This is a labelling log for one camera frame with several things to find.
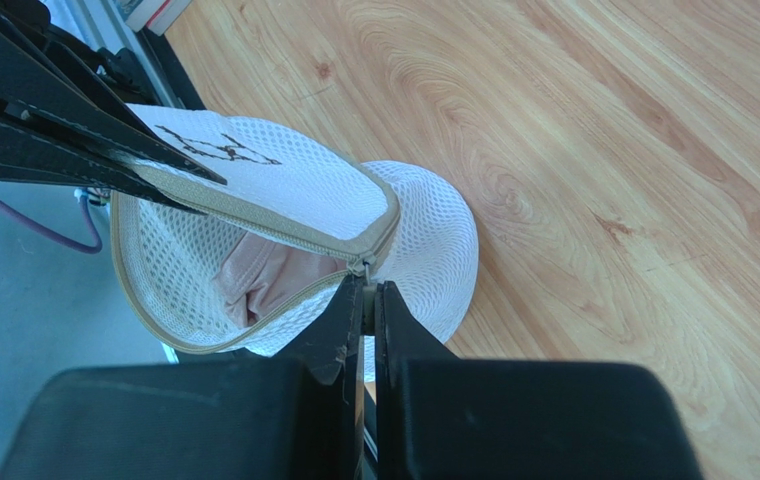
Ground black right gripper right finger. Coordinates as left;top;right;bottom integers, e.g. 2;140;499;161
374;282;702;479

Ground white mesh laundry bag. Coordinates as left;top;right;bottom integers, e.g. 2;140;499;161
110;104;479;356

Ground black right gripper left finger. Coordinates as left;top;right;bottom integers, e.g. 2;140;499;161
0;276;366;479

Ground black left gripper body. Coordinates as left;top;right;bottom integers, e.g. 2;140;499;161
0;1;181;107

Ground pink satin bra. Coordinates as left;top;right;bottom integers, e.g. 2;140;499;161
213;233;346;328

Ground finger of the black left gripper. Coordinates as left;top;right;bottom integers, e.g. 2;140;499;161
0;116;192;212
0;12;225;184

